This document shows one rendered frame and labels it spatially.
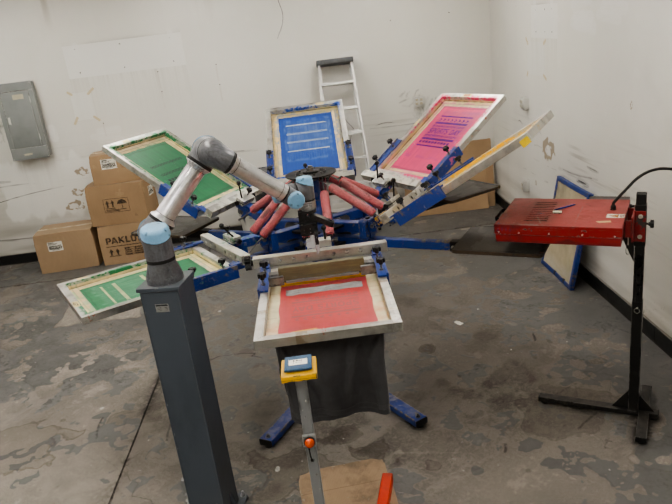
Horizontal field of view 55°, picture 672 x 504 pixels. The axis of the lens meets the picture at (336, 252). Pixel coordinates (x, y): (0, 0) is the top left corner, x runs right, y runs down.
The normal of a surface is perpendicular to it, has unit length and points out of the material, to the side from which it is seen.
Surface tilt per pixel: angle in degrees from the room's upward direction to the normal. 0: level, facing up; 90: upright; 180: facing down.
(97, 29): 90
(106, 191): 88
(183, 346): 90
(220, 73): 90
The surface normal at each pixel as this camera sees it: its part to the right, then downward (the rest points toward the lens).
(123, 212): -0.01, 0.35
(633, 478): -0.11, -0.94
